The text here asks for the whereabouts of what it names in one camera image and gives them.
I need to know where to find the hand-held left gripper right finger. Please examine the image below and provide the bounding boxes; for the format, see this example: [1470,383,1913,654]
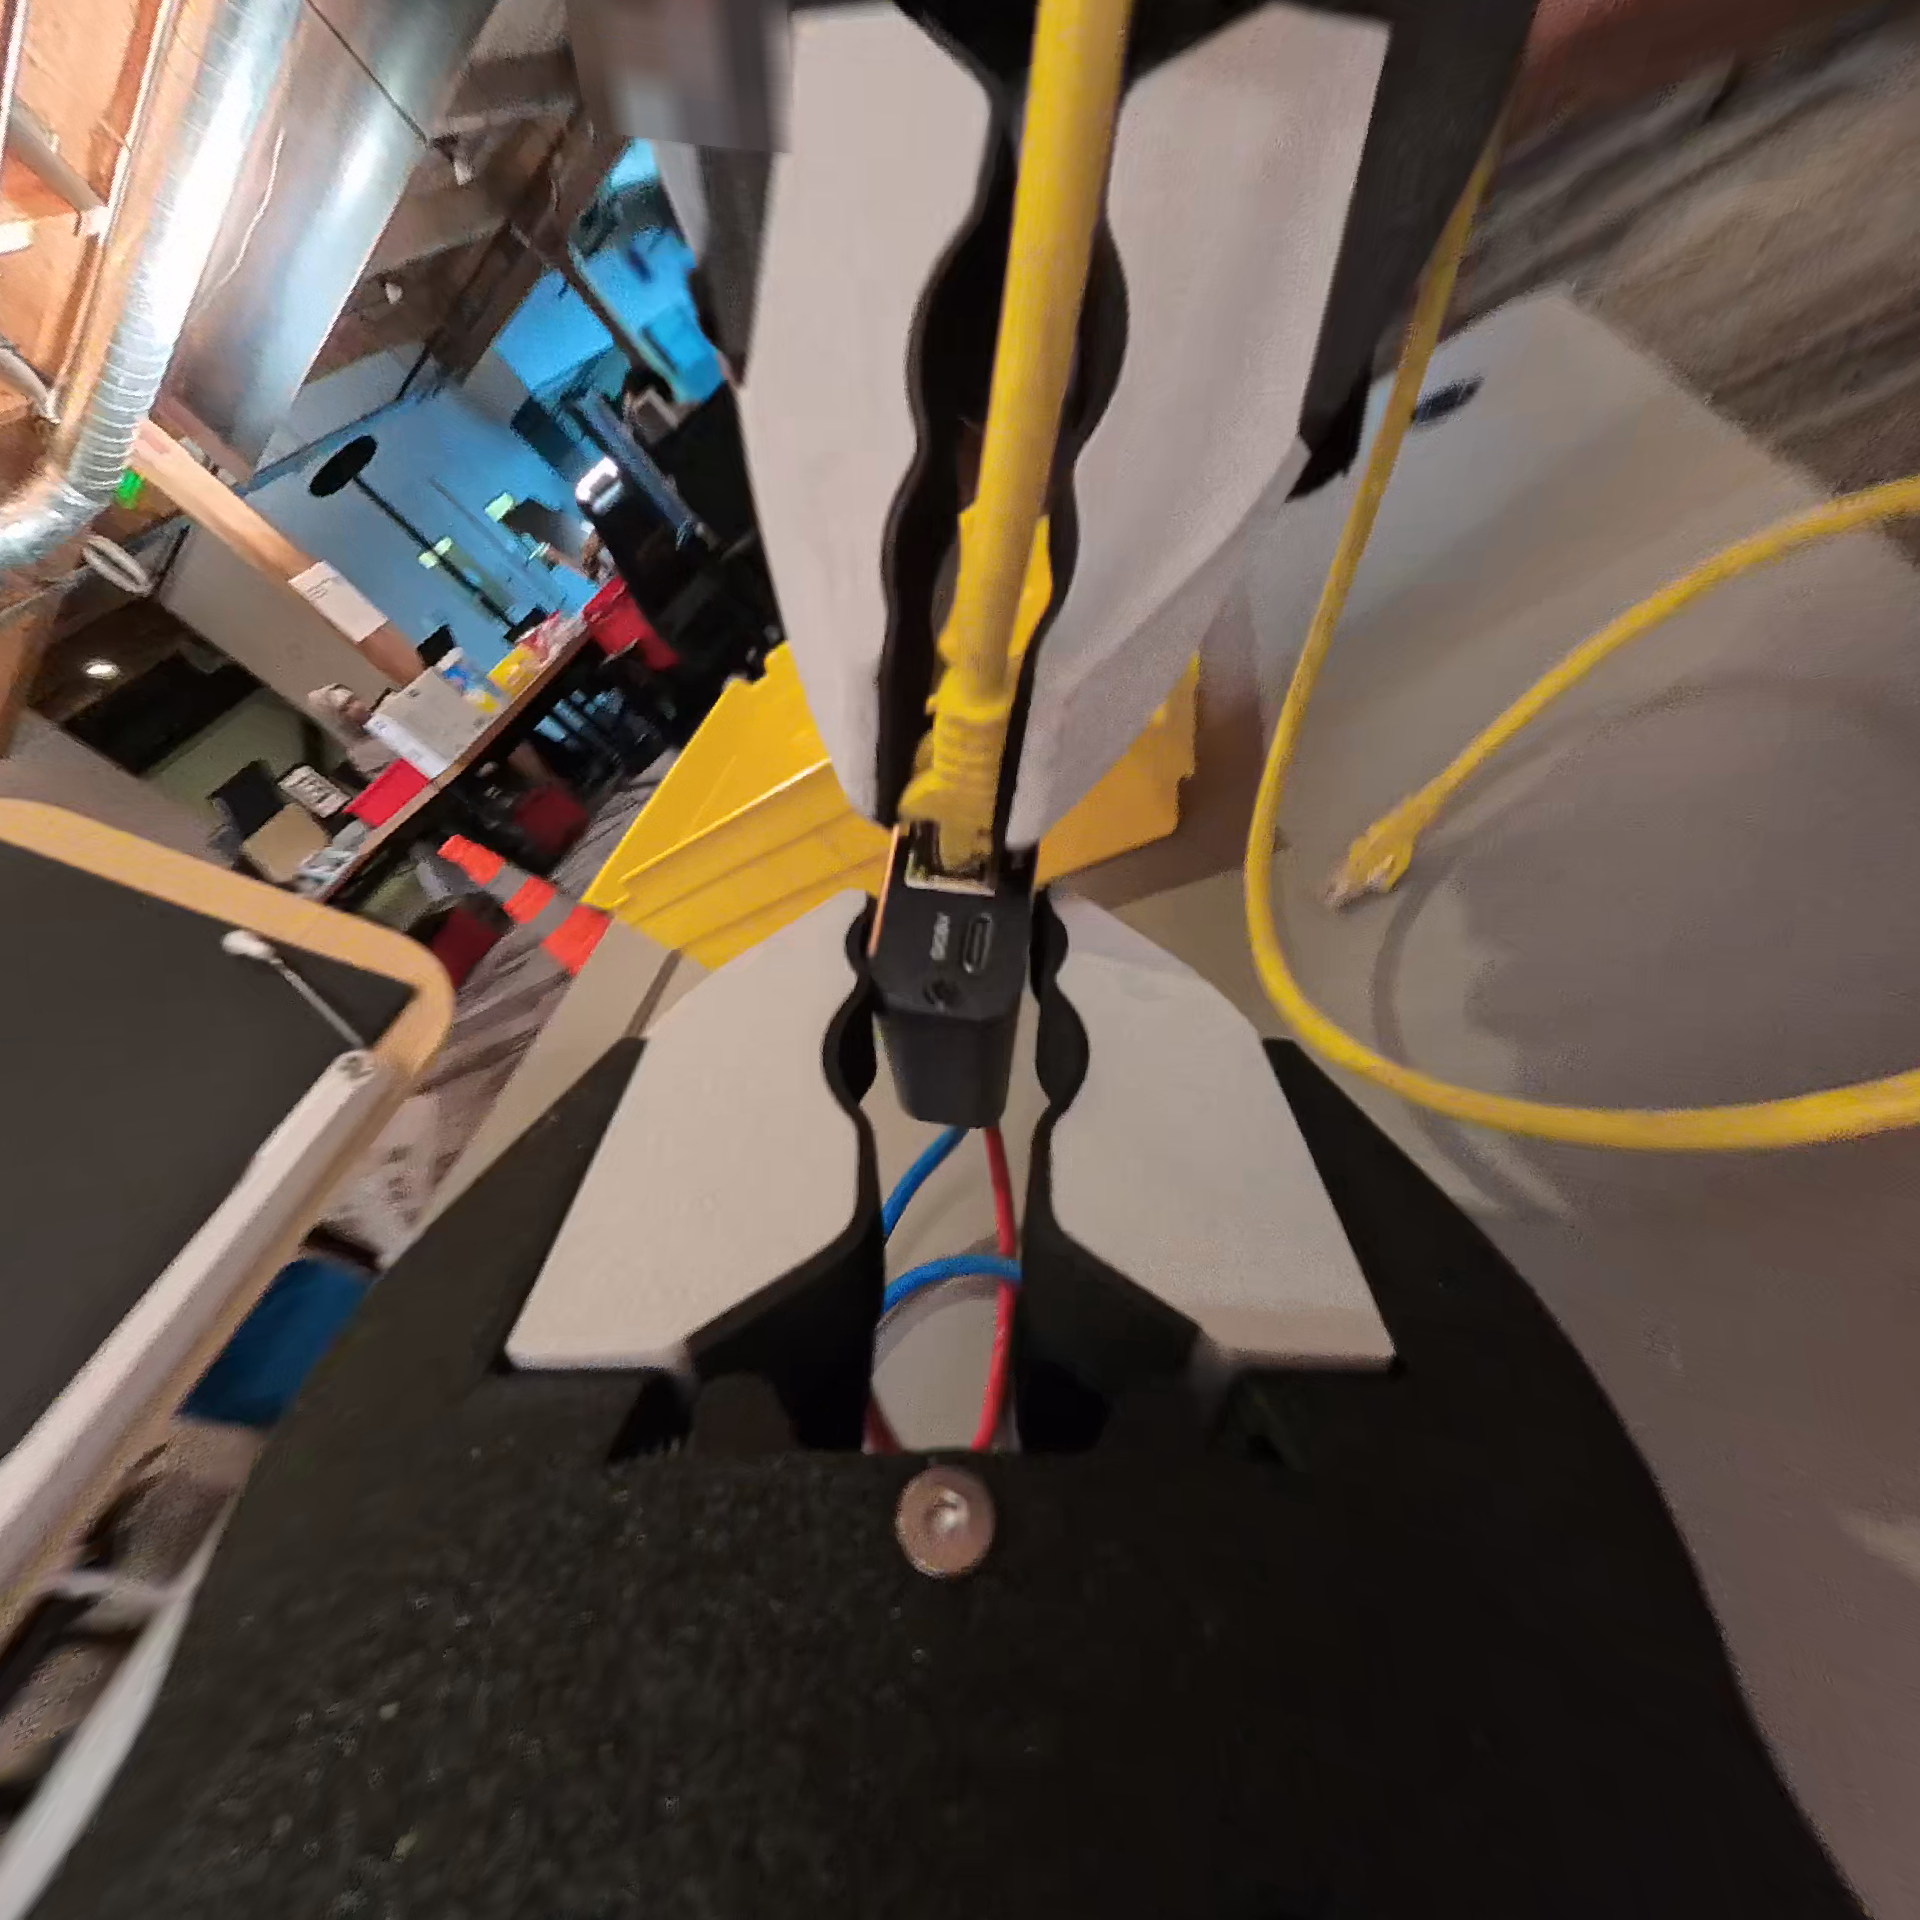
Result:
[1017,885,1402,1454]

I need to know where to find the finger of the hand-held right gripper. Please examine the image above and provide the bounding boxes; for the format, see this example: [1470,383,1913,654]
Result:
[735,0,1006,828]
[1006,0,1391,852]

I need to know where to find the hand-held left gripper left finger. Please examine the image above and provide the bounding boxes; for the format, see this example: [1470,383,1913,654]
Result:
[503,890,890,1454]

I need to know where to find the yellow ethernet cable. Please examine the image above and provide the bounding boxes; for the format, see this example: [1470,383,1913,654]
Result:
[902,0,1920,1149]

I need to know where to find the red ethernet cable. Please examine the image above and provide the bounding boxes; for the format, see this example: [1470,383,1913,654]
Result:
[863,1128,1026,1454]

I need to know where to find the blue ethernet cable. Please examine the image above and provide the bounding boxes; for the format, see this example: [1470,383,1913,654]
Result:
[879,1128,1026,1351]

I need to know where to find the black ethernet adapter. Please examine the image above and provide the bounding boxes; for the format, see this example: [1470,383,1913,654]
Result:
[869,824,1044,1128]

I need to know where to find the yellow storage bin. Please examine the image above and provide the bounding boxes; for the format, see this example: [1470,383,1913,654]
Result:
[580,638,1202,969]

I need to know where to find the orange traffic cone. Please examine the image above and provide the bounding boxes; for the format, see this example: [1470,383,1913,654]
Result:
[435,832,613,976]

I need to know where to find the blue plastic box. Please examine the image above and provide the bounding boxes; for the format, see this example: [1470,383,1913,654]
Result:
[185,1259,369,1427]

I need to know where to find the white folding stand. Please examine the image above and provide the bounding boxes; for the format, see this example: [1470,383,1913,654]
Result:
[0,1051,404,1878]

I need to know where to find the cluttered background table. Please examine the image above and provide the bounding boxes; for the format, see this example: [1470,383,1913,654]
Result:
[239,571,676,902]

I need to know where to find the wood-framed black board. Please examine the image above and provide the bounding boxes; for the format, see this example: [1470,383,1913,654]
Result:
[0,800,456,1464]

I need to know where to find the silver ventilation duct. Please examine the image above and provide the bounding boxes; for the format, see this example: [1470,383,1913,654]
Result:
[0,0,498,571]

